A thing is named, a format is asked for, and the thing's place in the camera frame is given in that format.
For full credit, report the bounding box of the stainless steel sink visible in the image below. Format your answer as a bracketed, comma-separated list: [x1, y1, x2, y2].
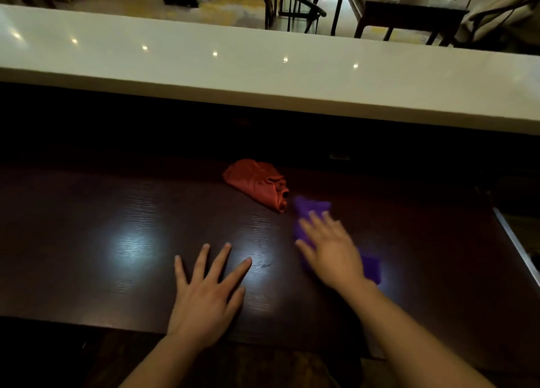
[476, 177, 540, 287]

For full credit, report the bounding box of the dark wooden dining table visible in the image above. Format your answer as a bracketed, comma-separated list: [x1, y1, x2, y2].
[330, 0, 470, 47]

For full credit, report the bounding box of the person's right forearm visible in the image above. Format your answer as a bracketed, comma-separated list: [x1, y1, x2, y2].
[341, 280, 497, 388]

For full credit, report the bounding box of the red cloth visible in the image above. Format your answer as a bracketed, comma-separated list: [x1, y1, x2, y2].
[222, 159, 291, 214]

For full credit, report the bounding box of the person's left forearm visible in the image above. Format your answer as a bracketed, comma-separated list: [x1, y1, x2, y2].
[118, 335, 199, 388]

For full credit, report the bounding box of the person's right hand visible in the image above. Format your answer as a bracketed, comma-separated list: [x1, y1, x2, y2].
[294, 210, 366, 294]

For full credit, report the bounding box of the purple cloth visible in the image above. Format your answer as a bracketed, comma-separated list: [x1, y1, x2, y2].
[293, 196, 383, 285]

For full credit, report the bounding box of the dark curved armchair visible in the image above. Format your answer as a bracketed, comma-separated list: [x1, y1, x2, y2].
[451, 0, 540, 55]

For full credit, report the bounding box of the dark wooden countertop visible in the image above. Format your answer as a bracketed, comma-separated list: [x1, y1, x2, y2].
[0, 160, 540, 378]

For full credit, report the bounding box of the person's left hand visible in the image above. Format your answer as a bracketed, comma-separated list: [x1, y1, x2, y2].
[166, 243, 253, 353]

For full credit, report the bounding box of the white raised bar ledge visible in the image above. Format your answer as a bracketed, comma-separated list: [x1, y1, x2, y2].
[0, 3, 540, 136]

